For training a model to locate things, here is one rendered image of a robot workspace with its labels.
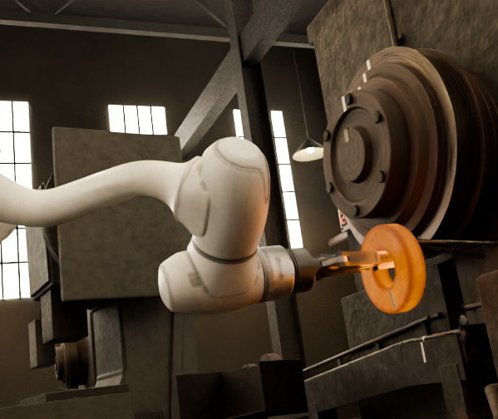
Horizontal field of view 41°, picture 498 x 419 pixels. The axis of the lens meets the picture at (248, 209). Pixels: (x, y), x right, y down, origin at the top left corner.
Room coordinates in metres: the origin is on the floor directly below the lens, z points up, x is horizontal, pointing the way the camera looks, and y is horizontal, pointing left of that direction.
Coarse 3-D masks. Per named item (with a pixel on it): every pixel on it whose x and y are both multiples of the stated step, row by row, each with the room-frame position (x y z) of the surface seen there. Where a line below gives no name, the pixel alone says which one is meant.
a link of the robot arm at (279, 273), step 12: (264, 252) 1.05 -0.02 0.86; (276, 252) 1.06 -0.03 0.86; (264, 264) 1.04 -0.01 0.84; (276, 264) 1.05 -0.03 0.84; (288, 264) 1.06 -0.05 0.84; (264, 276) 1.04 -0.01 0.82; (276, 276) 1.05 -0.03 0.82; (288, 276) 1.06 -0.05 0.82; (264, 288) 1.05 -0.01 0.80; (276, 288) 1.06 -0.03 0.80; (288, 288) 1.07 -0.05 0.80; (264, 300) 1.07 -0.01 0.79
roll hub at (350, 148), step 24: (360, 96) 1.32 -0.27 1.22; (384, 96) 1.29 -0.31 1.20; (336, 120) 1.42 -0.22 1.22; (360, 120) 1.35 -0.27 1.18; (384, 120) 1.26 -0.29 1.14; (336, 144) 1.46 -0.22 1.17; (360, 144) 1.34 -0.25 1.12; (384, 144) 1.27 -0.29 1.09; (408, 144) 1.27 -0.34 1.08; (336, 168) 1.47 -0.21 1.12; (360, 168) 1.35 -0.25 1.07; (384, 168) 1.29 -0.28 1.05; (336, 192) 1.47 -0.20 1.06; (360, 192) 1.40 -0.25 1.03; (384, 192) 1.31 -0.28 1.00; (360, 216) 1.40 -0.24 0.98
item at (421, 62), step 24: (408, 48) 1.28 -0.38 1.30; (360, 72) 1.45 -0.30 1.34; (432, 72) 1.23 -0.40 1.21; (456, 72) 1.25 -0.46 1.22; (456, 96) 1.22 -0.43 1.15; (456, 120) 1.20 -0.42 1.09; (456, 144) 1.21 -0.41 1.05; (456, 168) 1.22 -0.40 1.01; (456, 192) 1.26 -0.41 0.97; (432, 216) 1.31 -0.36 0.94; (456, 216) 1.31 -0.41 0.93; (360, 240) 1.57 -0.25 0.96
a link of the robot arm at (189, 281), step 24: (192, 240) 0.98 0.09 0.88; (168, 264) 0.99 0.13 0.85; (192, 264) 0.99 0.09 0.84; (216, 264) 0.97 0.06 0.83; (240, 264) 0.98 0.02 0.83; (168, 288) 0.99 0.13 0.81; (192, 288) 0.99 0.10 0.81; (216, 288) 0.99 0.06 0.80; (240, 288) 1.01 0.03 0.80; (192, 312) 1.02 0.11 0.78; (216, 312) 1.04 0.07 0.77
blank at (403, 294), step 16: (384, 224) 1.15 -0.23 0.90; (400, 224) 1.15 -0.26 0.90; (368, 240) 1.19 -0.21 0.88; (384, 240) 1.15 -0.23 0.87; (400, 240) 1.11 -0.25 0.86; (416, 240) 1.12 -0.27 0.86; (400, 256) 1.12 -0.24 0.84; (416, 256) 1.11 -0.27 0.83; (368, 272) 1.22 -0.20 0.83; (384, 272) 1.21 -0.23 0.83; (400, 272) 1.13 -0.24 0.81; (416, 272) 1.11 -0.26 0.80; (368, 288) 1.23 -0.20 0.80; (384, 288) 1.18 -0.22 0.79; (400, 288) 1.14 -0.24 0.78; (416, 288) 1.12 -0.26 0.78; (384, 304) 1.19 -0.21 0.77; (400, 304) 1.15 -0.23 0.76; (416, 304) 1.15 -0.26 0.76
